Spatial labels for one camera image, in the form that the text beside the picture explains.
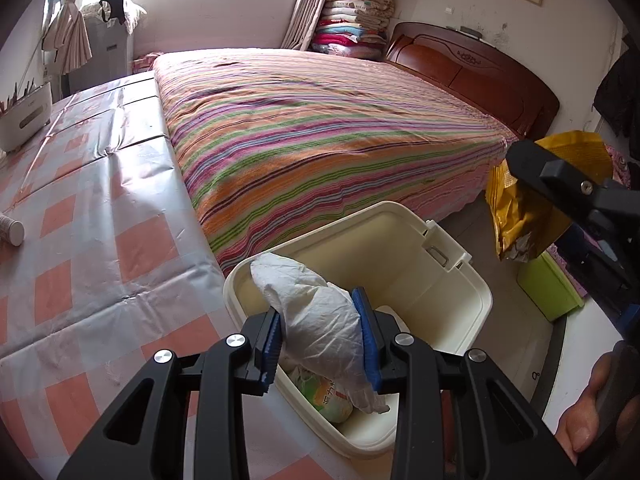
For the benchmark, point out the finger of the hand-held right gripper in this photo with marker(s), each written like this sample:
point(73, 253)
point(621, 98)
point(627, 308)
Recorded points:
point(575, 185)

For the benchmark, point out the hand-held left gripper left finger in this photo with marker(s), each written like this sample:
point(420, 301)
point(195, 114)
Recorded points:
point(267, 355)

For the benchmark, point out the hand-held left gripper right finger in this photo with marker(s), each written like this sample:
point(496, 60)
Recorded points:
point(371, 355)

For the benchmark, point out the yellow snack wrapper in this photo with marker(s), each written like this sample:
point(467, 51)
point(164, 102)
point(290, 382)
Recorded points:
point(530, 220)

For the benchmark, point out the white plastic bag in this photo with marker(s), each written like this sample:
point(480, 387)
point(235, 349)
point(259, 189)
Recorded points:
point(320, 325)

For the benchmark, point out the printed plastic bag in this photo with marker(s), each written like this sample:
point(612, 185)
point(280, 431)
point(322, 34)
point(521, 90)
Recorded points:
point(325, 402)

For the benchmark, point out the cream plastic bin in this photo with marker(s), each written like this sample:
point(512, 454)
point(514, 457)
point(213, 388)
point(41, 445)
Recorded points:
point(400, 240)

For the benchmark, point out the person's right hand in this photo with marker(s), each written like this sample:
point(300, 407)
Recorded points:
point(585, 415)

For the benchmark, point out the dark hanging jacket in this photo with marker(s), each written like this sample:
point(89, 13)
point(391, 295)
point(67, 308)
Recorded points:
point(617, 90)

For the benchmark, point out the green plastic box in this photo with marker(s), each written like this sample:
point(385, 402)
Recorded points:
point(547, 287)

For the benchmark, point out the wooden headboard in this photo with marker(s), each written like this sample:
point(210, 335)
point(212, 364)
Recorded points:
point(475, 75)

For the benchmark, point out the striped bed sheet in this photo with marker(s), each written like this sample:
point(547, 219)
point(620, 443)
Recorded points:
point(310, 135)

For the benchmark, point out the stack of folded blankets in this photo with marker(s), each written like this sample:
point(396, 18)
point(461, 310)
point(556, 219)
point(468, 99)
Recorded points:
point(355, 15)

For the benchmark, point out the small labelled bottle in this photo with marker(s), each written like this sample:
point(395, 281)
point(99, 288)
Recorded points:
point(11, 230)

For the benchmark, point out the pink curtain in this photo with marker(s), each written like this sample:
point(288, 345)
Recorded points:
point(307, 15)

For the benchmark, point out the pink stool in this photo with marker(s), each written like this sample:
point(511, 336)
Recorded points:
point(145, 62)

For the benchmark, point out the white round utensil holder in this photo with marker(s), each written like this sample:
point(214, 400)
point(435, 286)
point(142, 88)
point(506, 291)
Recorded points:
point(25, 115)

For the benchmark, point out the white covered appliance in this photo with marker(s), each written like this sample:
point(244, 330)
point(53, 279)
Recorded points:
point(107, 50)

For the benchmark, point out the tied striped curtain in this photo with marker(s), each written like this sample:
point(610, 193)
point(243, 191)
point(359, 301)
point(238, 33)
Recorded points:
point(70, 30)

